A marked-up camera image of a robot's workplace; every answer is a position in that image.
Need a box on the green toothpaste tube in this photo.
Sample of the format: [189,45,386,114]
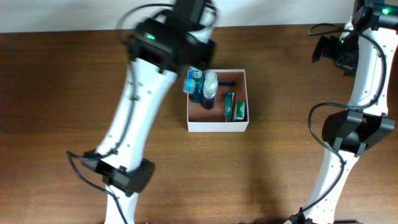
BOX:
[224,91,235,122]

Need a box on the blue white toothbrush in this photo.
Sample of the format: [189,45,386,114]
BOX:
[183,69,196,94]

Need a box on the clear foaming soap pump bottle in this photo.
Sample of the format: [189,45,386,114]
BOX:
[201,72,218,110]

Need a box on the blue disposable razor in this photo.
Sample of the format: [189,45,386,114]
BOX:
[218,82,236,86]

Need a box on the pink white open box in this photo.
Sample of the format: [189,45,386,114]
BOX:
[187,69,249,133]

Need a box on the green white soap box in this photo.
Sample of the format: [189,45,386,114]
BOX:
[233,101,246,122]

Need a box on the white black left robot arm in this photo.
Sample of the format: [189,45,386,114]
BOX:
[81,0,218,223]

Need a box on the blue Listerine mouthwash bottle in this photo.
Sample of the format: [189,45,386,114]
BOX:
[190,67,205,103]

